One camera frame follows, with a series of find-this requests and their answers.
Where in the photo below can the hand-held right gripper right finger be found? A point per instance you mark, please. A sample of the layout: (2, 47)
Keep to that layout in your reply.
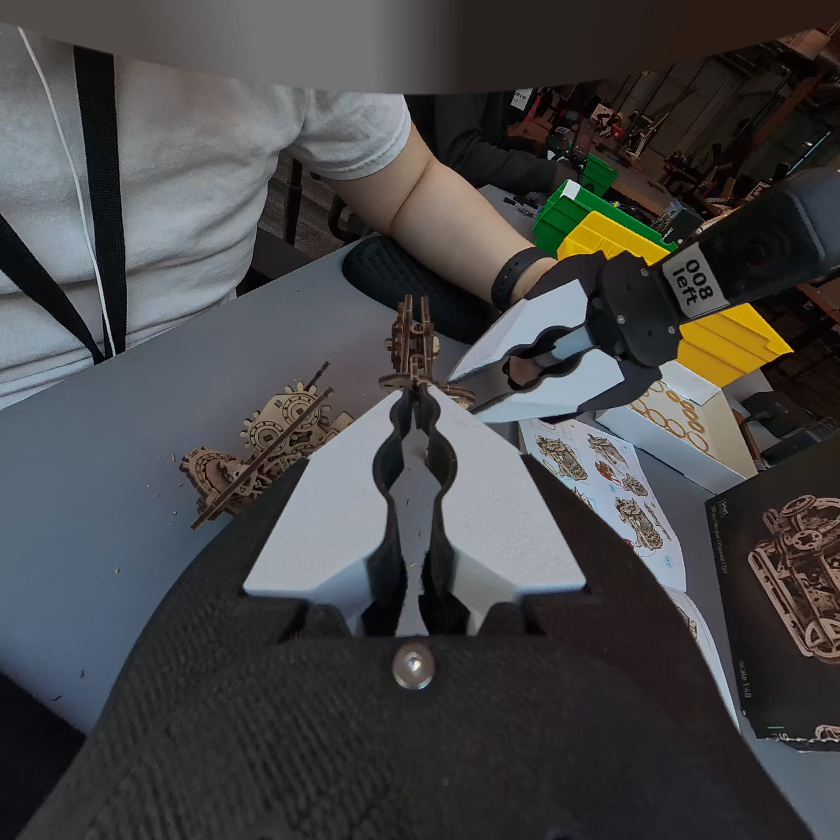
(512, 525)

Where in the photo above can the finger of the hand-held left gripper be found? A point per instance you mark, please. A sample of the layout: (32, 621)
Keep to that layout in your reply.
(564, 394)
(525, 321)

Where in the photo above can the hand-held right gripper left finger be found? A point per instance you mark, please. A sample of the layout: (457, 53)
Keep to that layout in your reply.
(315, 525)

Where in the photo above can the large wooden mechanical model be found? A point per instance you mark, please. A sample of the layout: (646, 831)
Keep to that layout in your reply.
(275, 430)

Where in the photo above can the small wooden gear assembly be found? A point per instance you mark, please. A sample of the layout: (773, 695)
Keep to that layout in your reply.
(413, 341)

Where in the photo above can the person's left forearm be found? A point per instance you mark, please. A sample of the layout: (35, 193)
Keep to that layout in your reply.
(446, 223)

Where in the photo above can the grey desk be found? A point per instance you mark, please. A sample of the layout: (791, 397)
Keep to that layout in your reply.
(98, 525)

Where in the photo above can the person's left hand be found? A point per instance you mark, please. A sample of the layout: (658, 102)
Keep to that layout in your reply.
(522, 375)

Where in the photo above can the black wristband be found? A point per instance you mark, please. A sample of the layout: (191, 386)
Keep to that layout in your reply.
(508, 282)

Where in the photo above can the yellow storage bin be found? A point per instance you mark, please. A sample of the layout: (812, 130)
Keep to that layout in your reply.
(735, 341)

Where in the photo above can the illustrated instruction booklet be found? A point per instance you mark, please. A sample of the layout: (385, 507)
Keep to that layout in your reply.
(610, 499)

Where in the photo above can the pile of tan rubber bands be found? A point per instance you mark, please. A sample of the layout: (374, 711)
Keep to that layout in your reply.
(677, 397)

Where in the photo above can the green storage bin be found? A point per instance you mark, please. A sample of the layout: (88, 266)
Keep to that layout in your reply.
(571, 216)
(600, 174)

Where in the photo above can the black wrist rest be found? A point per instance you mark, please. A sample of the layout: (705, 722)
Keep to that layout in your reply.
(394, 275)

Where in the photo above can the white cardboard box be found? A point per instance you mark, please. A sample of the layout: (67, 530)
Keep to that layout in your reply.
(715, 456)

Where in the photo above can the black electronic device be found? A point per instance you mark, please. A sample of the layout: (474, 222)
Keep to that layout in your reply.
(781, 426)

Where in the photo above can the black model kit box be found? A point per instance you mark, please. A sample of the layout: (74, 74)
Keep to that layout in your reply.
(741, 590)

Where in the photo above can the black office chair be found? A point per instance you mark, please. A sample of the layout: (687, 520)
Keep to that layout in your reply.
(282, 256)

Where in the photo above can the person's white shirt torso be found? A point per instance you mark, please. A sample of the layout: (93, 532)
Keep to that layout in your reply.
(197, 197)

